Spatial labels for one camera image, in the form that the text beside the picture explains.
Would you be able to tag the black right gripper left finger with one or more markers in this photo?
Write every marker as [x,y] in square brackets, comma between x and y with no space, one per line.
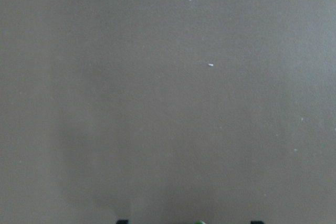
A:
[122,221]

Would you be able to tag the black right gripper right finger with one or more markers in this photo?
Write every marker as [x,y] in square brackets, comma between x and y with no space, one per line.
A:
[256,222]

